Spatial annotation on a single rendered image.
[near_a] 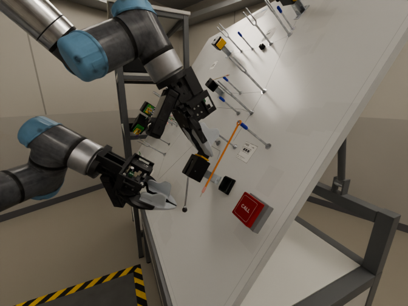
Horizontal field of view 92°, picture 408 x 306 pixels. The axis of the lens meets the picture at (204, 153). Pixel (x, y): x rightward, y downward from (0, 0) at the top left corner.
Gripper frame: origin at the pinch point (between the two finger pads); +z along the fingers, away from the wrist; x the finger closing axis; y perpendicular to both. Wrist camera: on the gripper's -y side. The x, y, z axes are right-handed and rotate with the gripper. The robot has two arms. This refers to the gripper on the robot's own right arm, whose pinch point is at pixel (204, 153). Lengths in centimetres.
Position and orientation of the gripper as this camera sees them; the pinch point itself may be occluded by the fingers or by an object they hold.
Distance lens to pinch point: 51.1
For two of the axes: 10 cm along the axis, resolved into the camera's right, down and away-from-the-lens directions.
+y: 7.5, -5.9, 3.0
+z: 4.6, 7.9, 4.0
